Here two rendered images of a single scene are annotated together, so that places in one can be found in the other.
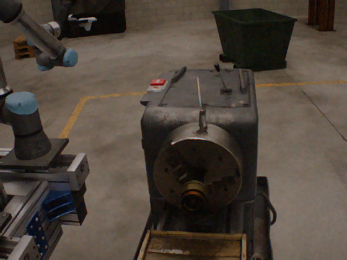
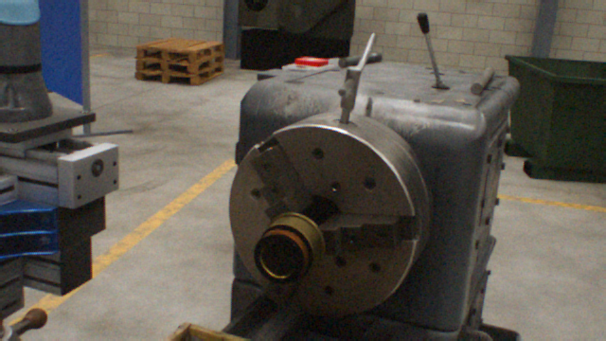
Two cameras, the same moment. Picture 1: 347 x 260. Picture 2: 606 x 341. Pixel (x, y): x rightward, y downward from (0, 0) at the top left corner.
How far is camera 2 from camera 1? 44 cm
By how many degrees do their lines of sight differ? 14
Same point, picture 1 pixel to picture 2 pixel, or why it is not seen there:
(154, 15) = (403, 60)
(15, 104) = not seen: outside the picture
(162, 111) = (287, 88)
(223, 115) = (409, 113)
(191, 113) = not seen: hidden behind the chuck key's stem
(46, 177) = (15, 168)
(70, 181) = (61, 183)
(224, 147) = (384, 157)
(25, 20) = not seen: outside the picture
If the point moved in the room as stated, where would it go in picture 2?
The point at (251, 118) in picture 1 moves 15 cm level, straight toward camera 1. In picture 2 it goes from (471, 127) to (450, 145)
